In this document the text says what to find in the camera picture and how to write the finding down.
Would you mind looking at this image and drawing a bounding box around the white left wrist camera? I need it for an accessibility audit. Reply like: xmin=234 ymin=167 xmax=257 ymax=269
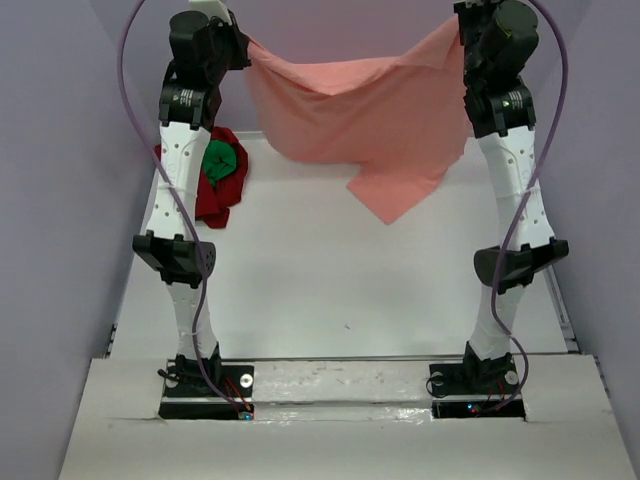
xmin=188 ymin=0 xmax=233 ymax=25

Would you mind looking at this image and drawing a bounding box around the green t shirt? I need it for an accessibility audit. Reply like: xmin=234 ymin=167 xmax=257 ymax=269
xmin=202 ymin=140 xmax=237 ymax=187

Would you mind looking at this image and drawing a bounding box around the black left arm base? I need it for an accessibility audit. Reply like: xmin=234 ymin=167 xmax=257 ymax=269
xmin=158 ymin=361 xmax=255 ymax=421

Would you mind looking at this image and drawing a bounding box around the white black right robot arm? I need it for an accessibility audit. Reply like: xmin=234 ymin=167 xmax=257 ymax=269
xmin=454 ymin=1 xmax=569 ymax=392

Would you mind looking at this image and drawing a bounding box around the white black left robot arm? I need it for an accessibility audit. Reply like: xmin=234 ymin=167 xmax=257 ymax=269
xmin=133 ymin=1 xmax=250 ymax=395

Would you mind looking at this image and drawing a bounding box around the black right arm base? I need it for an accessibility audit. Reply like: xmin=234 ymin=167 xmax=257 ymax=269
xmin=425 ymin=363 xmax=526 ymax=420

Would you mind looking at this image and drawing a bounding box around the pink t shirt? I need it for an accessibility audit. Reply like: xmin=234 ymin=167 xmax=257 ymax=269
xmin=245 ymin=17 xmax=471 ymax=224

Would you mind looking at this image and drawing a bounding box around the dark red t shirt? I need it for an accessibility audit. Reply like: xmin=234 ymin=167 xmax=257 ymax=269
xmin=146 ymin=123 xmax=249 ymax=238

